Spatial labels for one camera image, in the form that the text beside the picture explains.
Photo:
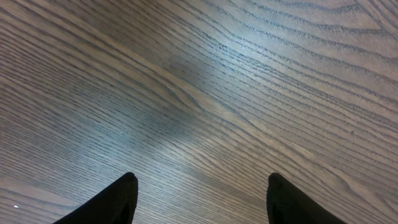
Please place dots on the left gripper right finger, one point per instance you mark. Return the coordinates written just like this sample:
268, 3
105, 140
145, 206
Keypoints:
287, 204

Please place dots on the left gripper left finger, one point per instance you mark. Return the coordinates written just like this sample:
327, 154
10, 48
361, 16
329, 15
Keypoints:
115, 204

